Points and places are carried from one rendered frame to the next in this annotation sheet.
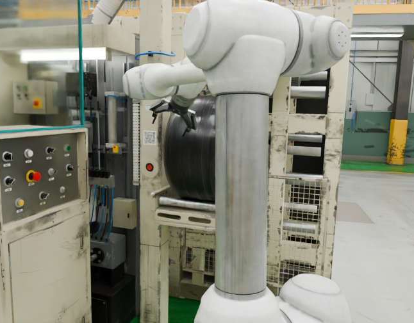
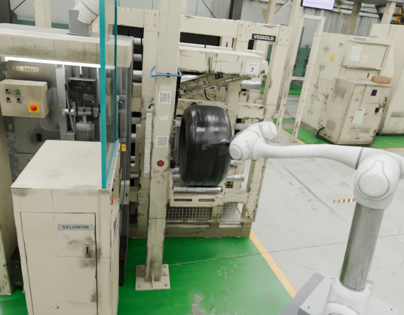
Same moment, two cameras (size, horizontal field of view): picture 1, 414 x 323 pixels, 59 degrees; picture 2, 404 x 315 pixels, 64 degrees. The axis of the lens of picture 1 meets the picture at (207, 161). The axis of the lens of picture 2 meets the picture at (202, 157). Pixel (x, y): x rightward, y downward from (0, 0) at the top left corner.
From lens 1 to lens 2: 1.22 m
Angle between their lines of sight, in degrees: 32
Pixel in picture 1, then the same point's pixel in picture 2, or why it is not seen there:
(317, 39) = (403, 174)
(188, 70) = (292, 153)
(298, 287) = not seen: hidden behind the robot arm
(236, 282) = (361, 285)
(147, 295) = (152, 251)
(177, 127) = (201, 142)
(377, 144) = not seen: hidden behind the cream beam
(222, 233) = (358, 266)
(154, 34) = (171, 58)
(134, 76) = (246, 150)
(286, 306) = not seen: hidden behind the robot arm
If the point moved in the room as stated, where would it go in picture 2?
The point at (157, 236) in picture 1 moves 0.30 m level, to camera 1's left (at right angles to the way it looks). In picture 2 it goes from (164, 211) to (122, 219)
